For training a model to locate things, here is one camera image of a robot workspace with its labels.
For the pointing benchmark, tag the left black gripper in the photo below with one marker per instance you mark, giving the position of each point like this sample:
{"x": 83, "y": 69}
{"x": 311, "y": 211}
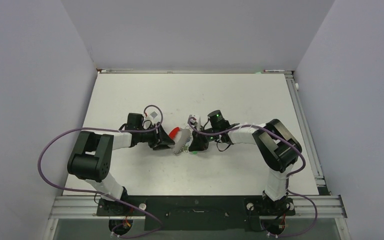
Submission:
{"x": 160, "y": 140}

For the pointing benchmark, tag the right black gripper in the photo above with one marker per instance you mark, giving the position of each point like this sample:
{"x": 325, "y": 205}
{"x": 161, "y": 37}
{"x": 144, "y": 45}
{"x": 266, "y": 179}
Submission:
{"x": 198, "y": 143}

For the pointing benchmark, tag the red-handled metal key holder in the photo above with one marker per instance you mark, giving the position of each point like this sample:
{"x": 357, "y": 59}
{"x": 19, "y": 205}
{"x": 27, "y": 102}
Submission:
{"x": 181, "y": 138}

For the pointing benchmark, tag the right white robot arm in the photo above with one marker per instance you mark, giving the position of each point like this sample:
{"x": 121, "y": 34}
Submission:
{"x": 279, "y": 148}

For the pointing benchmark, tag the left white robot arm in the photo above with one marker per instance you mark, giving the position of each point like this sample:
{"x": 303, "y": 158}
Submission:
{"x": 90, "y": 159}

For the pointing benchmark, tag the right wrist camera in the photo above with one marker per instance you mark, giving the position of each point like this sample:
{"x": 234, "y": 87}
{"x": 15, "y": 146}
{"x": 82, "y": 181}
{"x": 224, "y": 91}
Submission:
{"x": 194, "y": 121}

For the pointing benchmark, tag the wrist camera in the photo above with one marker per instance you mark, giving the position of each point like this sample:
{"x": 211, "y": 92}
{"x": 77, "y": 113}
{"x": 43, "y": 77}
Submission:
{"x": 194, "y": 121}
{"x": 153, "y": 116}

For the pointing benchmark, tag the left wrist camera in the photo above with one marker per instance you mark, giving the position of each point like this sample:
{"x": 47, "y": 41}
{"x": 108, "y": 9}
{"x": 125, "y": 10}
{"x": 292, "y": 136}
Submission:
{"x": 153, "y": 116}

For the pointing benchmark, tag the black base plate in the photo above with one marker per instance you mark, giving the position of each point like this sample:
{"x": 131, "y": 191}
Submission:
{"x": 251, "y": 213}

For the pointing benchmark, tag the aluminium back rail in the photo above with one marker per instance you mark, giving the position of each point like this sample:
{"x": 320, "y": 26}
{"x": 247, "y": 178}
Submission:
{"x": 192, "y": 71}

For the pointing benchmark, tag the aluminium rail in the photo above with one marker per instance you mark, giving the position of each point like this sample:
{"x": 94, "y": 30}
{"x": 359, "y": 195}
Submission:
{"x": 192, "y": 71}
{"x": 84, "y": 207}
{"x": 305, "y": 130}

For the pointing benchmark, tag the aluminium front rail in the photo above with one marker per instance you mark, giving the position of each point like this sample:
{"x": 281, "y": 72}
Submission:
{"x": 84, "y": 207}

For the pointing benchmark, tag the aluminium right rail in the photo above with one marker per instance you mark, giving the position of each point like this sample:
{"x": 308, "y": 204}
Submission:
{"x": 305, "y": 130}

